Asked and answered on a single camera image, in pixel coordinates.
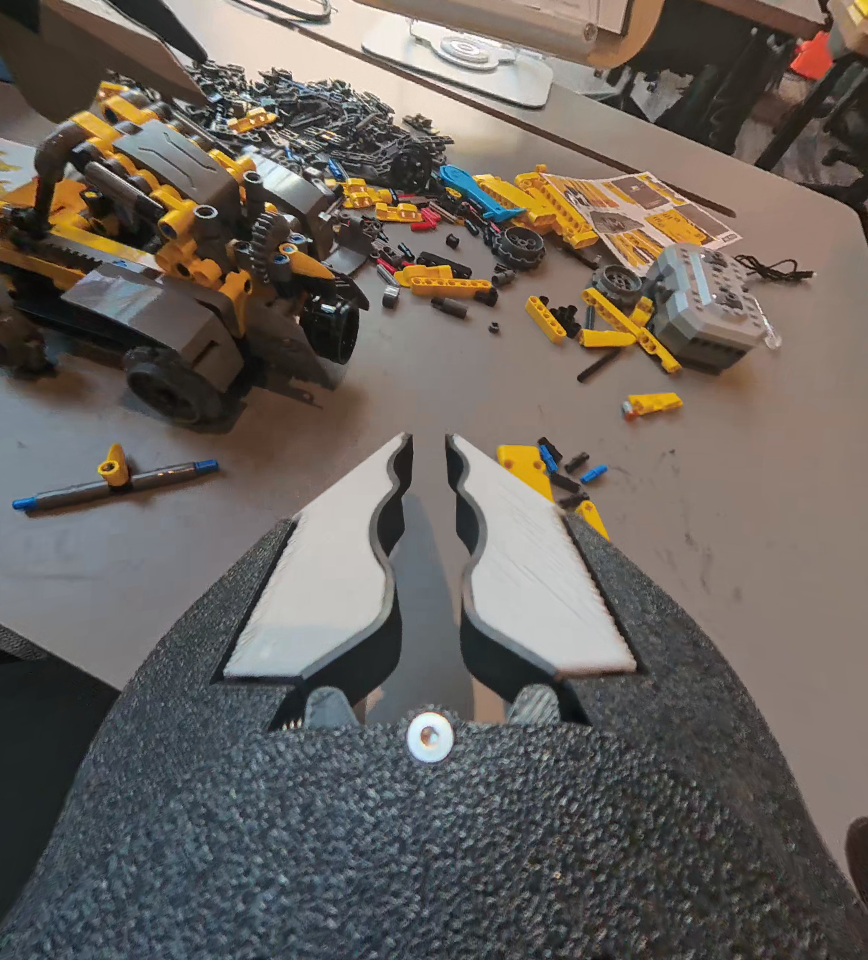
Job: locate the dark grey pin connector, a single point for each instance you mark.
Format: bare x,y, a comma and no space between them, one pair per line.
503,277

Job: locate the yellow wedge panel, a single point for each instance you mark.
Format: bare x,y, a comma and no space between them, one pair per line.
606,338

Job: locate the yellow holed panel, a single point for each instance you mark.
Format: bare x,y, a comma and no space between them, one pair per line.
524,465

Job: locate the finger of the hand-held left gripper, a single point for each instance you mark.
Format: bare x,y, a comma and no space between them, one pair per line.
163,22
81,60

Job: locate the black rectangular brick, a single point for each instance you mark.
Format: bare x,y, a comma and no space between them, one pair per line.
445,262

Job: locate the yellow seven-hole beam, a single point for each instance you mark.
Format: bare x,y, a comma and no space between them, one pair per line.
452,286

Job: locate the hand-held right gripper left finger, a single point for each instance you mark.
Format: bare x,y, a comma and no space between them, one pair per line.
314,592

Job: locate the yellow curved panel piece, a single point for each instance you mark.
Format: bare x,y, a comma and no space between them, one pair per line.
642,311

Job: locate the yellow tube beam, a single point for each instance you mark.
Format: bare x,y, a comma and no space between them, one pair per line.
659,351

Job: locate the dark grey toothed hub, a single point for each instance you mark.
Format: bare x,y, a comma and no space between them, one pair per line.
520,247

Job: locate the yellow sticker sheet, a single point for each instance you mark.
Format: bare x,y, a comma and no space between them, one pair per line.
666,217

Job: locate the long yellow curved panel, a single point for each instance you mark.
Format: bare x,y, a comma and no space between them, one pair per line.
512,199

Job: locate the yellow panel with red pin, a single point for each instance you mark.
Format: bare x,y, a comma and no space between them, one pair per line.
655,403

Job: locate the blue brick separator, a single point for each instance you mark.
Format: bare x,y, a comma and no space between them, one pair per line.
471,191

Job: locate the black office chair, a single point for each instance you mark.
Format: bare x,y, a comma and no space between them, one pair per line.
704,75

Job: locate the black round wheel piece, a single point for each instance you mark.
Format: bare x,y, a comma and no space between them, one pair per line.
411,165

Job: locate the white stand base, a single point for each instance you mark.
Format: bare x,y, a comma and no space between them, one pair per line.
524,86

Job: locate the grey oval link piece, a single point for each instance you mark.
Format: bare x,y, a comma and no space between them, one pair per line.
390,297

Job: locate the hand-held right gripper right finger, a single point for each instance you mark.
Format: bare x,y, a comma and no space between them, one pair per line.
546,592

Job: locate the grey battery box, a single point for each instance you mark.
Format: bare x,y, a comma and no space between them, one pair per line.
704,315

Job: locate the long yellow holed beam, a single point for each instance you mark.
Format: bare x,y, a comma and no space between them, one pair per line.
612,311

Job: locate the red plastic object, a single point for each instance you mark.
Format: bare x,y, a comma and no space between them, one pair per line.
811,56

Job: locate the person's black clothing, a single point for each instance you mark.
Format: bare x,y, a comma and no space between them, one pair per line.
6,750

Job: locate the black axle with blue ends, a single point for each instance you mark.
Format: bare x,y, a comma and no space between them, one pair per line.
163,474

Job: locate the cluster of black pins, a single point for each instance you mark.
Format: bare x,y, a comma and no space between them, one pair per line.
567,321

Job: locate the long yellow beam assembly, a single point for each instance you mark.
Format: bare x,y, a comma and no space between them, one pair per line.
561,210

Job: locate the black angled connector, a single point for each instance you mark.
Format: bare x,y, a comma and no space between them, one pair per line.
486,296

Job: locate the grey axle rod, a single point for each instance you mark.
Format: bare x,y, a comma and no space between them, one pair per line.
386,274

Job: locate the dark grey axle connector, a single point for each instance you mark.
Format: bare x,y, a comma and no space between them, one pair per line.
450,307

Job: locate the dark grey curved panel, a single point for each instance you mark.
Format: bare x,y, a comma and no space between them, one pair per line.
347,256

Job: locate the small blue pin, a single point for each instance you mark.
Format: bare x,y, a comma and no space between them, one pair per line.
593,473

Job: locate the short yellow panel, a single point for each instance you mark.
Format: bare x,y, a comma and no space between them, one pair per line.
419,275

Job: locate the short yellow holed beam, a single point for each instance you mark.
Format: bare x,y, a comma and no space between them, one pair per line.
546,320

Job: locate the yellow grey brick vehicle model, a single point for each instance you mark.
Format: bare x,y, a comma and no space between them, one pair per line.
163,300

